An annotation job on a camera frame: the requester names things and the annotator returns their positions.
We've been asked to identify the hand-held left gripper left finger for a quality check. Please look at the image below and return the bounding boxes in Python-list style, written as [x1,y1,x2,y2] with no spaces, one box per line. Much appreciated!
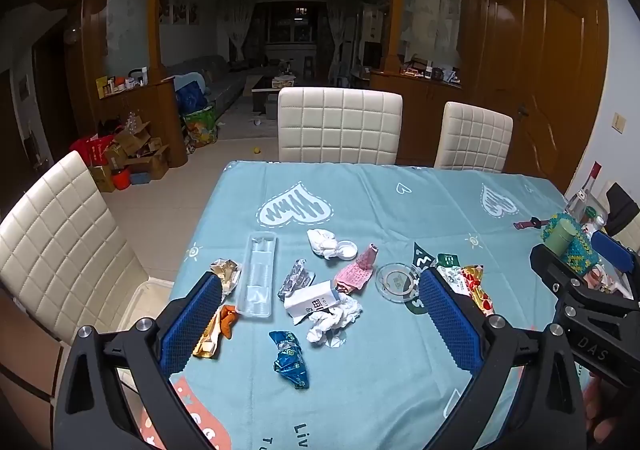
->
[52,271,236,450]

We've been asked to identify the blue bag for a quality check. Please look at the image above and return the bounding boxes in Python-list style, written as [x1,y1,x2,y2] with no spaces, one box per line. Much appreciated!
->
[175,72,208,113]

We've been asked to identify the white carton box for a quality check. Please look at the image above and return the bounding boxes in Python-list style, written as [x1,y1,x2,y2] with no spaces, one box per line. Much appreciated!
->
[284,280,342,323]

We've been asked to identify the white tissue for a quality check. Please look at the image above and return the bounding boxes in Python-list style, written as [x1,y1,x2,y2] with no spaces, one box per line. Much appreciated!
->
[306,295,363,348]
[306,228,341,260]

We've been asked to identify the orange wrapper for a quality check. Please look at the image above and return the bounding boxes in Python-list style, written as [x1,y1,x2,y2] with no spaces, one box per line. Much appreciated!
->
[220,305,240,340]

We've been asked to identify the blue printed tablecloth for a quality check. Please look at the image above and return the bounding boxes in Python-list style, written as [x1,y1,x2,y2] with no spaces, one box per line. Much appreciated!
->
[167,160,601,450]

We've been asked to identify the colourful woven bag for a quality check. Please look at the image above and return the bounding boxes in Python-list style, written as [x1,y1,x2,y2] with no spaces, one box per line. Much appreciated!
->
[181,105,218,148]

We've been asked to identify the glass ashtray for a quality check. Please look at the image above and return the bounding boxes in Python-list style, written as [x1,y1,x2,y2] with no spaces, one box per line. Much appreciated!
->
[375,263,423,303]

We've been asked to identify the frosted glass panel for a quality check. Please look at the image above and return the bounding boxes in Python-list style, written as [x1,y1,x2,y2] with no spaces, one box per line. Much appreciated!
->
[106,0,151,81]
[404,0,463,66]

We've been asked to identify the white quilted chair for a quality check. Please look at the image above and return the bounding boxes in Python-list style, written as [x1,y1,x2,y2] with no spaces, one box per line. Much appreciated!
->
[277,86,403,165]
[0,150,173,346]
[434,101,514,174]

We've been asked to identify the person's right hand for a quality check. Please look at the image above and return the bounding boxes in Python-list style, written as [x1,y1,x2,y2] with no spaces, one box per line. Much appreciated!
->
[582,372,626,441]

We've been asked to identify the window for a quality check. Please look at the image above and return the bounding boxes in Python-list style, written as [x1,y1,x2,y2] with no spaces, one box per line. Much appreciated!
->
[267,2,321,46]

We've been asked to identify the green snack packet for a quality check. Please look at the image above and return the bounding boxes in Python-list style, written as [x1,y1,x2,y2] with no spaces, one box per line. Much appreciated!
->
[435,252,468,291]

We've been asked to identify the wooden door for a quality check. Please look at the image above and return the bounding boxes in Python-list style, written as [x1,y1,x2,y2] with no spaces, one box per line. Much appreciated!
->
[477,0,608,191]

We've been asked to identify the silver foil wrapper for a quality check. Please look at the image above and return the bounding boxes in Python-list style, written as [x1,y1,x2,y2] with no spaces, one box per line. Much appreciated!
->
[277,258,317,301]

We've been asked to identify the grey sofa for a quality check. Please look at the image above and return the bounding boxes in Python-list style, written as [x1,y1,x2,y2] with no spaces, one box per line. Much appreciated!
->
[165,54,246,116]

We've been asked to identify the gold foil wrapper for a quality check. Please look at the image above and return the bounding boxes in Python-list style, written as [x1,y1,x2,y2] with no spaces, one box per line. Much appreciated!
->
[210,258,243,291]
[192,305,226,361]

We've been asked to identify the group of small boxes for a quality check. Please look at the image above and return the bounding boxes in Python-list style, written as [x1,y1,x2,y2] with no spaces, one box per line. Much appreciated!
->
[400,57,463,83]

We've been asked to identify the patterned curtain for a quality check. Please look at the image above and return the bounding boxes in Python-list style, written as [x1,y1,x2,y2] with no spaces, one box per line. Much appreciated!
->
[220,0,256,63]
[327,0,361,81]

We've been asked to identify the wall pictures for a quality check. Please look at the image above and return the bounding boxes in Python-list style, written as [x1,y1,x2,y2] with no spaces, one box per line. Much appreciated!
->
[159,0,200,26]

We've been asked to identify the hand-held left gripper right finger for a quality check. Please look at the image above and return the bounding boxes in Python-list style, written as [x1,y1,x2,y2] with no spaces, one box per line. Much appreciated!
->
[417,267,588,450]

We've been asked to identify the dark side door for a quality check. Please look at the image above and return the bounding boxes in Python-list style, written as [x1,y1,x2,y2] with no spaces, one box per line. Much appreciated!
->
[32,25,81,161]

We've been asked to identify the clear glass bottle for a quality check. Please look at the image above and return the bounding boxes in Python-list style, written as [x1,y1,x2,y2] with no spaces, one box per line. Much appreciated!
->
[565,162,603,226]

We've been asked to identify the pink packet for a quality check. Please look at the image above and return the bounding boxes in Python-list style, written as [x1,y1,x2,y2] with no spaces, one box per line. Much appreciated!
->
[589,266,631,298]

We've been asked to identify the small jar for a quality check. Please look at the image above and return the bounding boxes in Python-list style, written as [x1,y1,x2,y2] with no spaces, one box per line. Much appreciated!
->
[582,207,608,236]

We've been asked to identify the green cylinder cup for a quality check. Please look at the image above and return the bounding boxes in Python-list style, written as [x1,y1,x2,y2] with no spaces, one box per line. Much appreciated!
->
[544,220,583,256]

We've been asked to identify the blue foil wrapper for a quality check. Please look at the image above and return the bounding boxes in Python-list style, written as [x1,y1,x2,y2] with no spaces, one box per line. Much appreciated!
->
[268,330,311,390]

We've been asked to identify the wooden column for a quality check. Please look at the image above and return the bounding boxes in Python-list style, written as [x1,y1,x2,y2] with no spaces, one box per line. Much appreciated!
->
[390,0,411,73]
[146,0,166,71]

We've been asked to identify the low wooden cabinet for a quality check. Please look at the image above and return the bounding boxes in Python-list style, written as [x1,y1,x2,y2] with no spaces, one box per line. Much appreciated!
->
[370,70,463,166]
[97,77,188,168]

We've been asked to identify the pink paper wrapper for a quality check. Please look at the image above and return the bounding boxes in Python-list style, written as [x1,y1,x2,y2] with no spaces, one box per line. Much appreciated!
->
[334,244,377,296]

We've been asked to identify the red bag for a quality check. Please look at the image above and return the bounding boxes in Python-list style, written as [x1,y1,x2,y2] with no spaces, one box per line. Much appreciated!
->
[70,134,116,166]

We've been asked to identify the pile of cardboard boxes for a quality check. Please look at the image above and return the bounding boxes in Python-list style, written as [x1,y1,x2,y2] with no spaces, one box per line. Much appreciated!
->
[90,120,171,191]

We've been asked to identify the clear plastic tray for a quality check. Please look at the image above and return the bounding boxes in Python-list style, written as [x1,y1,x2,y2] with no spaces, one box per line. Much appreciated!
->
[235,232,278,318]

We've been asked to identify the coffee table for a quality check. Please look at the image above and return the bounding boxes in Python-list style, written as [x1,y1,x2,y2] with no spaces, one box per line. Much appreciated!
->
[245,72,296,113]

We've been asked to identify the group of small containers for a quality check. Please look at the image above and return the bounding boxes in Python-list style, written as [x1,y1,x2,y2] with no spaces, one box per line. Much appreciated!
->
[95,66,151,96]

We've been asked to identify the red and gold wrapper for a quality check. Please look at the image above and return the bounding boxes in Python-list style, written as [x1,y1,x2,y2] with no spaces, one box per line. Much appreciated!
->
[460,265,493,318]

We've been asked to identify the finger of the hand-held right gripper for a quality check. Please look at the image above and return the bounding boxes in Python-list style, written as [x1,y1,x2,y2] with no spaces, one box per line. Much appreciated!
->
[592,231,635,272]
[530,242,640,316]

